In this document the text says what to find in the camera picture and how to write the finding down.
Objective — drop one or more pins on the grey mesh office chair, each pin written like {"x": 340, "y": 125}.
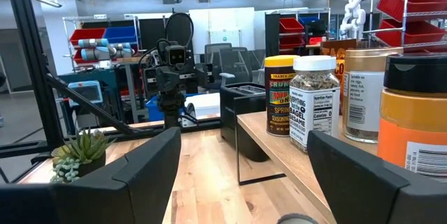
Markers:
{"x": 234, "y": 63}

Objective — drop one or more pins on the orange brown spice pouch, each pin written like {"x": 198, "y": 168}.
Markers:
{"x": 340, "y": 47}

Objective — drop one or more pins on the grey blue collaborative robot arm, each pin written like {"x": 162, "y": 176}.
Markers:
{"x": 101, "y": 51}

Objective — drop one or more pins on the red storage bins rack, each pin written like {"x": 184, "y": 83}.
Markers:
{"x": 290, "y": 28}

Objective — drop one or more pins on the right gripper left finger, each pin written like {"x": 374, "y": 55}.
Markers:
{"x": 115, "y": 196}

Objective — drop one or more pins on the white plastic bin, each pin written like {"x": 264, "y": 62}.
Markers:
{"x": 204, "y": 105}

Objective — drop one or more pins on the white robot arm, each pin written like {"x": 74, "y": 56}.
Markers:
{"x": 353, "y": 14}

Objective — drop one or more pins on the black aluminium table frame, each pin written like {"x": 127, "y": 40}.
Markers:
{"x": 31, "y": 60}

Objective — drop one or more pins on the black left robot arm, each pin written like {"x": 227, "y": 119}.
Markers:
{"x": 171, "y": 105}

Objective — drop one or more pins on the yellow-lid onion seasoning jar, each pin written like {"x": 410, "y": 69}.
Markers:
{"x": 277, "y": 98}

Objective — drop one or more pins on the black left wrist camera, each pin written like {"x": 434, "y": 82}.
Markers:
{"x": 176, "y": 56}

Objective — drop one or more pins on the white board panel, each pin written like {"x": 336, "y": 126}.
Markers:
{"x": 223, "y": 25}

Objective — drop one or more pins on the potted artificial succulent plant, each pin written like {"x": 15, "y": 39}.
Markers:
{"x": 82, "y": 154}

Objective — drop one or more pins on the white round lid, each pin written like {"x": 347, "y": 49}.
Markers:
{"x": 312, "y": 109}

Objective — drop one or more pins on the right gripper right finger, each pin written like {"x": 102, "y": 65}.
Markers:
{"x": 366, "y": 196}

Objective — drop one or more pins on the orange spice grinder black cap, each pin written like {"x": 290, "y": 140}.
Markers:
{"x": 415, "y": 123}

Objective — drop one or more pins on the light blue screen device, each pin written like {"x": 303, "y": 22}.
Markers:
{"x": 86, "y": 92}

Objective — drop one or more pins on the blue plastic crate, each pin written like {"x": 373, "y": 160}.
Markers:
{"x": 155, "y": 110}

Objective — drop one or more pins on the wooden shelf with black legs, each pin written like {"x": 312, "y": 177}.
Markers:
{"x": 279, "y": 147}

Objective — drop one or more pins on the black toaster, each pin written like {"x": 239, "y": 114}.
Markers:
{"x": 241, "y": 112}

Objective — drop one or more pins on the grey-leg wooden workbench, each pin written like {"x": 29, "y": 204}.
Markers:
{"x": 131, "y": 77}

